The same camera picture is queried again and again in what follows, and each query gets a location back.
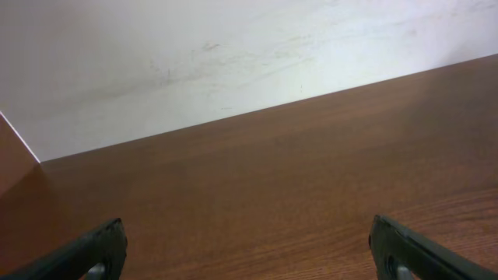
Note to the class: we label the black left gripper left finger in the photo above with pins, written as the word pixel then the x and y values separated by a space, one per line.
pixel 97 254

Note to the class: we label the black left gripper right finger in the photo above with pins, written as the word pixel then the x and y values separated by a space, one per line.
pixel 401 253

